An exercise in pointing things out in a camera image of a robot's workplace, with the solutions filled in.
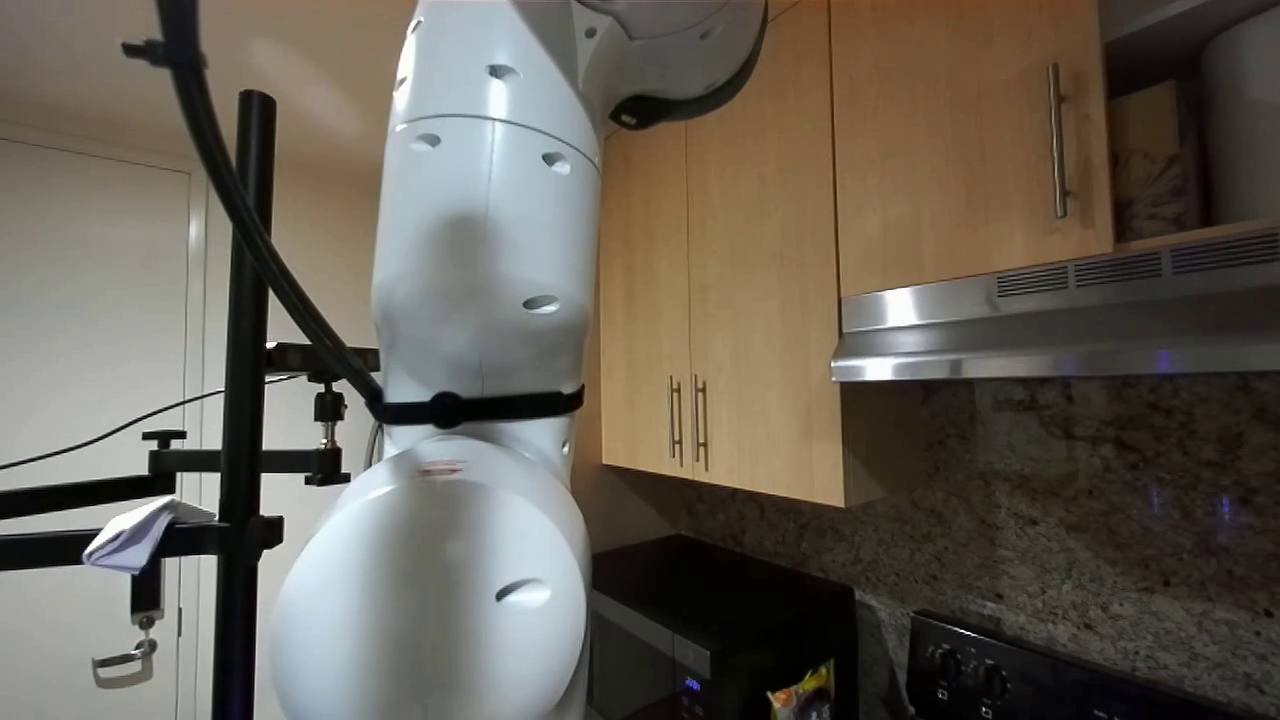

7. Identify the white paper on stand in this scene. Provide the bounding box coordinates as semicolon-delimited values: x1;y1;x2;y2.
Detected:
79;498;212;575

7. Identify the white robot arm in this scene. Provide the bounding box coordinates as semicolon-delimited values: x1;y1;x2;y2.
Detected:
272;0;769;720

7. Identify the black stove control panel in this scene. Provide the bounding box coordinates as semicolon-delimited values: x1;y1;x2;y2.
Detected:
907;613;1253;720

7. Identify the black camera stand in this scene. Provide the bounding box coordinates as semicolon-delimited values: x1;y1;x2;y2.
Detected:
0;88;372;720

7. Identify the black microwave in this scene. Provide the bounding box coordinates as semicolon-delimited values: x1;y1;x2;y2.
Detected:
587;536;858;720

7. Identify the stainless steel range hood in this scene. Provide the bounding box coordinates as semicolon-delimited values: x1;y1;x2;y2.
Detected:
834;219;1280;383

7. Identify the tall wooden cabinet block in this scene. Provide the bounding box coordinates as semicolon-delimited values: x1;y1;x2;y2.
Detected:
595;0;845;506

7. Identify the white jar in cabinet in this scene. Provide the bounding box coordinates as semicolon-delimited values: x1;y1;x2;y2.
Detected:
1201;8;1280;219

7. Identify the left cabinet door over hood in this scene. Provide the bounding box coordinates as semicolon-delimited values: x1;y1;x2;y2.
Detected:
834;0;1113;297

